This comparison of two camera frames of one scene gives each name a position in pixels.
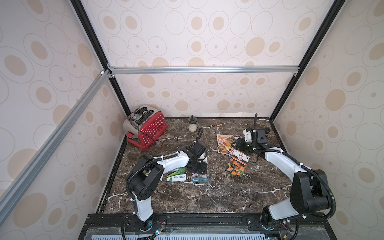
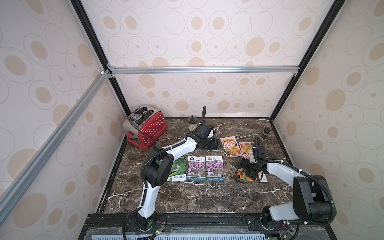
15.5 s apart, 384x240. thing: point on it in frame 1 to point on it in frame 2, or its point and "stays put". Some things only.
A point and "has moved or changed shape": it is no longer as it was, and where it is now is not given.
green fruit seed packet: (178, 175) stays put
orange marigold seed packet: (237, 163) to (261, 177)
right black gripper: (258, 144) to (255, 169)
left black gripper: (203, 169) to (215, 144)
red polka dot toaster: (145, 124) stays put
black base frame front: (212, 226) stays put
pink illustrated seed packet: (227, 144) has moved or changed shape
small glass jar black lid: (192, 123) stays put
